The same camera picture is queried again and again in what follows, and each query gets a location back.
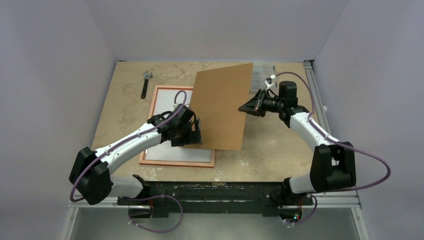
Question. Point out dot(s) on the black adjustable wrench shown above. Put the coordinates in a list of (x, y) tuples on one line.
[(146, 76)]

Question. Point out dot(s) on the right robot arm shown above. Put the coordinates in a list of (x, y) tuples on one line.
[(333, 166)]

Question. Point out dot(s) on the sunset landscape photo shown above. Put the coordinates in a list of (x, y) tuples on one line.
[(164, 153)]

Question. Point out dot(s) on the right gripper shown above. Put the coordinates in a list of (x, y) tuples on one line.
[(260, 103)]

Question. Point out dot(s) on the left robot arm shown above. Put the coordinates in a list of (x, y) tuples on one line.
[(91, 174)]

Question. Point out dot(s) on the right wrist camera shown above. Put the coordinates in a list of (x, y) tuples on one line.
[(270, 82)]

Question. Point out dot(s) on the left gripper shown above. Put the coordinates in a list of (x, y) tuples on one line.
[(193, 137)]

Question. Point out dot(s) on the clear plastic screw box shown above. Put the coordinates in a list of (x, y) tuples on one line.
[(260, 72)]

